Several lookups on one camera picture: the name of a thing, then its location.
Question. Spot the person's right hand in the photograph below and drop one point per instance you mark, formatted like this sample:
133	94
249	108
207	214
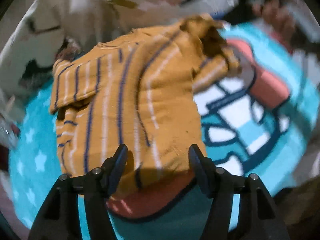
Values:
276	17

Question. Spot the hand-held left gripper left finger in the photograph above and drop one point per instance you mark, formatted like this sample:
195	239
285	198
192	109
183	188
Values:
117	172

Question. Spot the mustard striped small shirt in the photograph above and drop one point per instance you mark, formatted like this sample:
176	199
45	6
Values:
130	105

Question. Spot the turquoise printed blanket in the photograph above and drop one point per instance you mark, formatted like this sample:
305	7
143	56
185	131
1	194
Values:
250	120

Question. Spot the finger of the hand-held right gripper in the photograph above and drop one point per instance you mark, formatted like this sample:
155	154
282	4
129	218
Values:
243	68

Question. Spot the white cloth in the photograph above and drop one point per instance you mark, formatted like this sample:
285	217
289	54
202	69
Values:
62	17

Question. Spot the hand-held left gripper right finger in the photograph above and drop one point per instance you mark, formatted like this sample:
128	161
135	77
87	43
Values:
201	174

